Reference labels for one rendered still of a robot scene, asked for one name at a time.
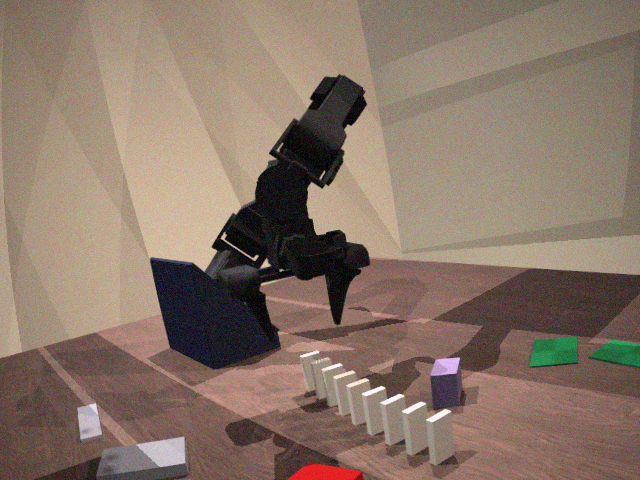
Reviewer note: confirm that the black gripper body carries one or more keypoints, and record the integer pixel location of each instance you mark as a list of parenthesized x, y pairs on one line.
[(246, 281)]

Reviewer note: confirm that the purple block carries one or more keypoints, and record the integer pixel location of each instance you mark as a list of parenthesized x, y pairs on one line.
[(446, 383)]

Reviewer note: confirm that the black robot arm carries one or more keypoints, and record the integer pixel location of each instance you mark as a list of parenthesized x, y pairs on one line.
[(311, 146)]

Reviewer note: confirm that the red flat block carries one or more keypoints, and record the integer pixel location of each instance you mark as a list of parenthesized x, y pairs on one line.
[(312, 471)]

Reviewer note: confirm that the cream domino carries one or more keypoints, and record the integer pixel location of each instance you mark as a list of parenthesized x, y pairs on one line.
[(356, 405), (392, 419), (317, 376), (415, 428), (306, 359), (328, 376), (372, 409), (440, 437), (340, 382)]

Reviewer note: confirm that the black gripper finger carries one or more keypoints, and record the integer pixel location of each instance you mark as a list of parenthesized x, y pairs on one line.
[(257, 304), (337, 287)]

